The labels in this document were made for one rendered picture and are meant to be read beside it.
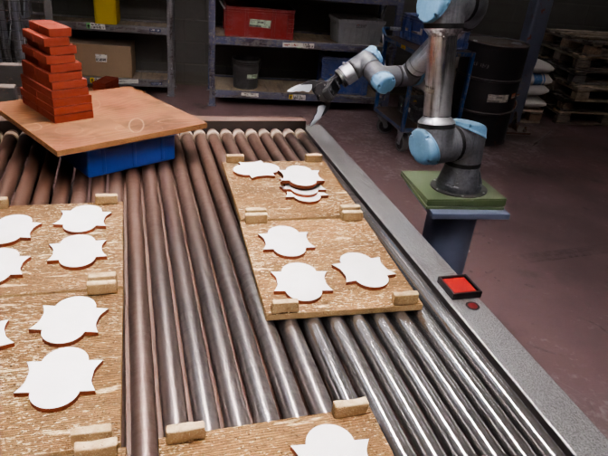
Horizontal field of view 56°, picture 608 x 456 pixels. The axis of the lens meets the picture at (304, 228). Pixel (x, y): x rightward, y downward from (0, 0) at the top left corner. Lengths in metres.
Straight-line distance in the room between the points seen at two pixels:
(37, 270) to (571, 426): 1.10
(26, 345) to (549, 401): 0.96
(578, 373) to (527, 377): 1.67
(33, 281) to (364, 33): 4.95
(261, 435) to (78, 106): 1.29
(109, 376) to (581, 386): 2.17
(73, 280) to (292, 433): 0.60
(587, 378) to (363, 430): 1.98
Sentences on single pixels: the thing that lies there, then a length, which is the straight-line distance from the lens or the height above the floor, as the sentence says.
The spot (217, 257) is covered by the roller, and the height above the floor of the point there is 0.92.
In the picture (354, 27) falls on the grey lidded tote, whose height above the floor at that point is 0.80.
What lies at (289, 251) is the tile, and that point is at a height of 0.95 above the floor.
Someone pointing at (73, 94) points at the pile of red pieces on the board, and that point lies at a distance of 1.92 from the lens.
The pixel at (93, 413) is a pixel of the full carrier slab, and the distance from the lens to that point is 1.00.
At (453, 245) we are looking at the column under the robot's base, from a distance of 2.01.
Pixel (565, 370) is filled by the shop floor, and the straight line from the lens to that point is 2.86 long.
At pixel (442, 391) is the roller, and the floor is 0.91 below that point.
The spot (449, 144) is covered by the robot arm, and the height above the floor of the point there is 1.09.
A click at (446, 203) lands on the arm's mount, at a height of 0.89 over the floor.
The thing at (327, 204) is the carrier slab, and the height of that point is 0.94.
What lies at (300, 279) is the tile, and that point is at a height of 0.95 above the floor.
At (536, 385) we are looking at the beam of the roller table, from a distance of 1.20.
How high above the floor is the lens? 1.65
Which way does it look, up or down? 28 degrees down
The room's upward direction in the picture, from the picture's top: 6 degrees clockwise
